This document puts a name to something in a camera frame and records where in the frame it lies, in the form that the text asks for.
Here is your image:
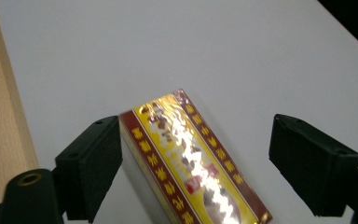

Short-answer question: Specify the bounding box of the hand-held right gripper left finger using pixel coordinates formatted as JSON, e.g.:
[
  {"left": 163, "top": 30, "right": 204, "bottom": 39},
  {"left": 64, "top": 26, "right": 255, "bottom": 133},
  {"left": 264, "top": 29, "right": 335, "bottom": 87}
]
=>
[{"left": 54, "top": 115, "right": 124, "bottom": 224}]

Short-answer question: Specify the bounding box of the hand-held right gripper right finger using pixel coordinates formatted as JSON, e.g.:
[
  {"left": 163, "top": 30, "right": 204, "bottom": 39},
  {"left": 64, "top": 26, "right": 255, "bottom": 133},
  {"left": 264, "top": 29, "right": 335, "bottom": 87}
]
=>
[{"left": 268, "top": 113, "right": 358, "bottom": 217}]

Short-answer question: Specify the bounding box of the yellow and red glossy box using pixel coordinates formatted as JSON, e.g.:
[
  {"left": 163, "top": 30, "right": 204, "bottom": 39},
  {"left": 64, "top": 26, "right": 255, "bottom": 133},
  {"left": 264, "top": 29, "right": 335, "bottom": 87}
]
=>
[{"left": 118, "top": 89, "right": 274, "bottom": 224}]

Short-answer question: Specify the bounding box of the light wooden board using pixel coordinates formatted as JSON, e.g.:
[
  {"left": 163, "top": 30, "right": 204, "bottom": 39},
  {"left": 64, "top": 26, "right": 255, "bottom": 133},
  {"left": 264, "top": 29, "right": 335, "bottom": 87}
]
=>
[{"left": 0, "top": 0, "right": 39, "bottom": 205}]

